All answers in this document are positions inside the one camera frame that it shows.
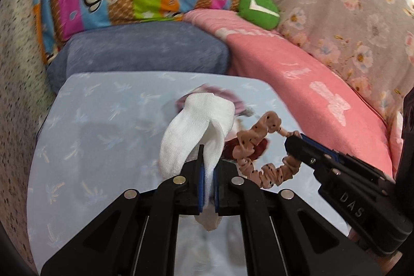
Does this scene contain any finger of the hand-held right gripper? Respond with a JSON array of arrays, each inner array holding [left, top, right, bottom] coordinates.
[[284, 135, 340, 187], [300, 133, 396, 183]]

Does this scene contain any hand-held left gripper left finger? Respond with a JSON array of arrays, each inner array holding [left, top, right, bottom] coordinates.
[[40, 144, 205, 276]]

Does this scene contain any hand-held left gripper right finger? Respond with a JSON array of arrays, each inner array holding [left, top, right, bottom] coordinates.
[[213, 162, 383, 276]]

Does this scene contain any brown dotted hair scrunchie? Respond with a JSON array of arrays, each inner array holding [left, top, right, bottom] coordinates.
[[235, 111, 303, 189]]

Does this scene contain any white sock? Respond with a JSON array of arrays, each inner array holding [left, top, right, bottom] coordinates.
[[160, 93, 235, 232]]

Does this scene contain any dark red ruffled cloth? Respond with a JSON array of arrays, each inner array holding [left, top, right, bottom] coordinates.
[[223, 134, 270, 163]]

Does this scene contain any pink blanket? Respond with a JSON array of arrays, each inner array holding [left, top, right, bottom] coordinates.
[[183, 9, 393, 178]]

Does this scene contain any purple ruffled cloth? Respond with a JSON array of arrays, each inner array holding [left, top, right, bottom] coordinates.
[[175, 84, 256, 119]]

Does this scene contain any green plush cushion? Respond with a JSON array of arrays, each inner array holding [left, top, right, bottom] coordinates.
[[238, 0, 281, 30]]

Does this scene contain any blue-grey pillow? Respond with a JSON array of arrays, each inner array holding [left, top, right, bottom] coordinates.
[[46, 23, 231, 95]]

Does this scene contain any speckled bed sheet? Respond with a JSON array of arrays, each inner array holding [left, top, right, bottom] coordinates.
[[0, 0, 57, 264]]

